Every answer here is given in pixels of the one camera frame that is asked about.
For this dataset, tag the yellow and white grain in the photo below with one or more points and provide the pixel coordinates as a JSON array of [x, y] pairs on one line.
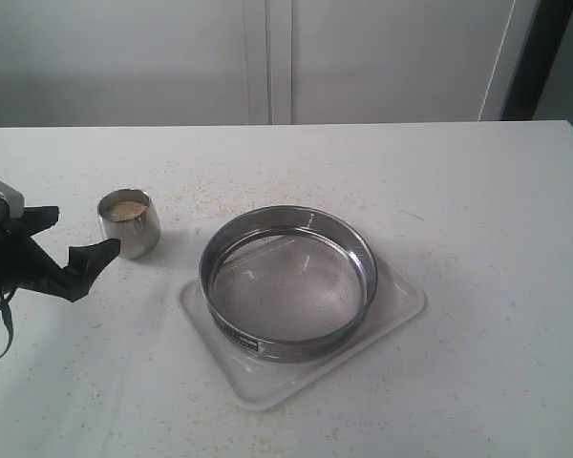
[[125, 210]]

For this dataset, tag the stainless steel cup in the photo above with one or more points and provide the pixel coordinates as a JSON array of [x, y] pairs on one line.
[[139, 236]]

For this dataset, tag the round stainless steel sieve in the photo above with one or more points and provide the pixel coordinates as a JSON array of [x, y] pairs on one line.
[[288, 283]]

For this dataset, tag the white plastic tray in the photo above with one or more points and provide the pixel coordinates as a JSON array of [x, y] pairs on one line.
[[258, 384]]

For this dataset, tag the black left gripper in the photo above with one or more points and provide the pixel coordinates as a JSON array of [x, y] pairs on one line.
[[23, 262]]

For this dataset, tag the white cabinet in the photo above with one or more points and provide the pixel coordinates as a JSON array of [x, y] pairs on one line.
[[121, 63]]

